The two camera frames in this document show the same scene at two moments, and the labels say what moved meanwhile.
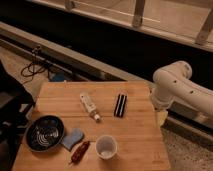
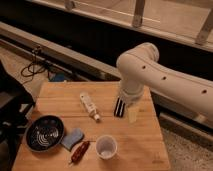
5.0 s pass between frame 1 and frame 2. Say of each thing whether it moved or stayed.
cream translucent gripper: moved
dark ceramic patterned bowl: stayed
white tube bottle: stayed
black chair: stayed
